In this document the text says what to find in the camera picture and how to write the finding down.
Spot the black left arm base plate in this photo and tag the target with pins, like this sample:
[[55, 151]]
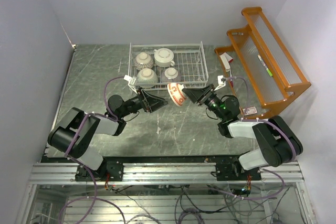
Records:
[[111, 171]]

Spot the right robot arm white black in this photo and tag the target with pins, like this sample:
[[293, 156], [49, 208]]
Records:
[[277, 142]]

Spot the cream two-handled soup bowl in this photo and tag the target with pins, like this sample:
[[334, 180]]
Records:
[[164, 57]]

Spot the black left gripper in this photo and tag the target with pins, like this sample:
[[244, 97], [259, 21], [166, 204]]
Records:
[[153, 103]]

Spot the aluminium mounting rail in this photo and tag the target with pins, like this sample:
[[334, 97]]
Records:
[[159, 173]]

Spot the orange wooden shelf rack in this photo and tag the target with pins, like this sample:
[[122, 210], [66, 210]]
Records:
[[258, 37]]

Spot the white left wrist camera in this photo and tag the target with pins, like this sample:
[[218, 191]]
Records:
[[131, 82]]

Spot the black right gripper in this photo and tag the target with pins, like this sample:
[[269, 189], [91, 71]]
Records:
[[196, 94]]

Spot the marker pen on shelf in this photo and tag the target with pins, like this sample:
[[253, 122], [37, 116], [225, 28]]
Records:
[[265, 66]]

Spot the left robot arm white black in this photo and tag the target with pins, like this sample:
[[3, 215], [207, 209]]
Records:
[[73, 134]]

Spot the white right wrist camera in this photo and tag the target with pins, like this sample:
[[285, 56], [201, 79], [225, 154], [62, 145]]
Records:
[[221, 82]]

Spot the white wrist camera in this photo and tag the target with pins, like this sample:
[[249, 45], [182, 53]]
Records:
[[131, 82], [221, 82]]

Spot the white red eraser block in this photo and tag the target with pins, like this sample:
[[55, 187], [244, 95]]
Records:
[[226, 59]]

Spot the grey striped bowl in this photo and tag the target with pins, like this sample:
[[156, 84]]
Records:
[[170, 75]]

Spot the pale green bowl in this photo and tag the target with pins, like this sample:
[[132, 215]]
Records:
[[146, 78]]

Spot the brown patterned bowl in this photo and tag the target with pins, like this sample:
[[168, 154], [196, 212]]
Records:
[[143, 60]]

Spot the white bowl red pattern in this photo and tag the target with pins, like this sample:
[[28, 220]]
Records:
[[176, 93]]

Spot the white wire dish rack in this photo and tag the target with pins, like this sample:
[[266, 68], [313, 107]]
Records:
[[189, 61]]

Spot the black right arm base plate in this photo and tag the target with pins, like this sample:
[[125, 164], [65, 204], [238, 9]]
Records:
[[232, 171]]

